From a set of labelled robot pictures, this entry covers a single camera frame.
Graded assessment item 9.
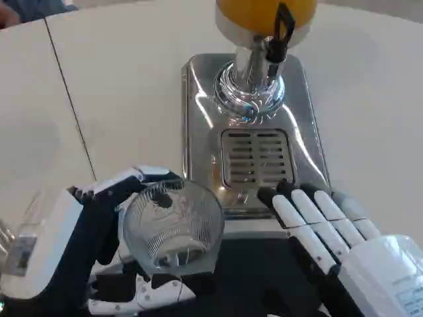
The person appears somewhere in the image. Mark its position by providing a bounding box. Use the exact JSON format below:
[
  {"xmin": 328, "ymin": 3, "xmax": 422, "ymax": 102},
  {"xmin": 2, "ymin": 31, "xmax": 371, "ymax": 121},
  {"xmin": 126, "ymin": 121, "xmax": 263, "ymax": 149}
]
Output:
[{"xmin": 0, "ymin": 0, "xmax": 79, "ymax": 30}]

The steel drink dispenser orange tank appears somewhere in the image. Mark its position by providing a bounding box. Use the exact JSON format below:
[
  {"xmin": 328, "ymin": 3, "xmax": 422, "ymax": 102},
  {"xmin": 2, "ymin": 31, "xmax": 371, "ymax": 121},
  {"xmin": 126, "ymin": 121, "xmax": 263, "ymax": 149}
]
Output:
[{"xmin": 180, "ymin": 0, "xmax": 332, "ymax": 239}]

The steel drip tray grid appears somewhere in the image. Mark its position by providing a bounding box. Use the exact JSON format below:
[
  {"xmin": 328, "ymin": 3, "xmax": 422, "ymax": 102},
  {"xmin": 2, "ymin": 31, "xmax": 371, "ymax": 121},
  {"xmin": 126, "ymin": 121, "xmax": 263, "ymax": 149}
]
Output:
[{"xmin": 220, "ymin": 129, "xmax": 296, "ymax": 191}]

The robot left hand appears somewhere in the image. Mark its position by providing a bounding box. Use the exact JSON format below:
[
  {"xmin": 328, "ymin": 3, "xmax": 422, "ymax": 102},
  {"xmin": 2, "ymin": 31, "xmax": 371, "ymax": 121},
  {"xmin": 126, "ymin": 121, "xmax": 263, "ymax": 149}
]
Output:
[{"xmin": 0, "ymin": 164, "xmax": 200, "ymax": 317}]

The clear ribbed glass cup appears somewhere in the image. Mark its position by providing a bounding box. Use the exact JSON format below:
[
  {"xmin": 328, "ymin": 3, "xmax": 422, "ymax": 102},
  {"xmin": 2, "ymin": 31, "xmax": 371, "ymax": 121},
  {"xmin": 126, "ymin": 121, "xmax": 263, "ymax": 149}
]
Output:
[{"xmin": 122, "ymin": 179, "xmax": 226, "ymax": 275}]

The black dispenser tap lever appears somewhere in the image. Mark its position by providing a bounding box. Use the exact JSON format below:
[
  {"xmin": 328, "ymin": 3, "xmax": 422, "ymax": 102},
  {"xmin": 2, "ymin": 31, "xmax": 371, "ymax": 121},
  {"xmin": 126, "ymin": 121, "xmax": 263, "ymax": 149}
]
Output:
[{"xmin": 265, "ymin": 2, "xmax": 296, "ymax": 64}]

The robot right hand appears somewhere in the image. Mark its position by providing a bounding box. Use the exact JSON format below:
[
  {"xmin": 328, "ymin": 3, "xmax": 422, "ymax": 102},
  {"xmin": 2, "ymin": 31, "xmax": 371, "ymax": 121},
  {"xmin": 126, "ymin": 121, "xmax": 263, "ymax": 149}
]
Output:
[{"xmin": 257, "ymin": 180, "xmax": 423, "ymax": 317}]

